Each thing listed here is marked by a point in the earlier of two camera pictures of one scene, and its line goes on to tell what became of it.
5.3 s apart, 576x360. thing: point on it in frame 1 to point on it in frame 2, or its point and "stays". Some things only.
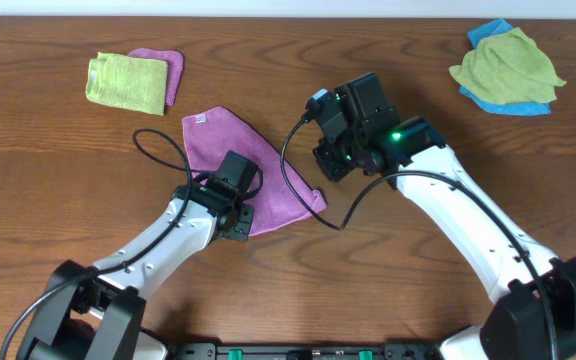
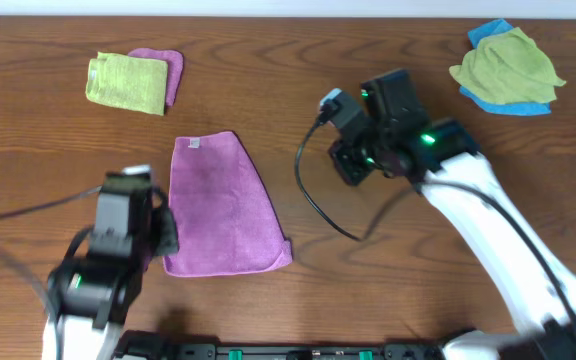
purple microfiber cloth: (212, 132) to (226, 222)
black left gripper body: (241, 222) to (163, 229)
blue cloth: (491, 106) stays
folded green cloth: (130, 82) stays
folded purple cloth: (175, 67) stays
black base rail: (305, 351) stays
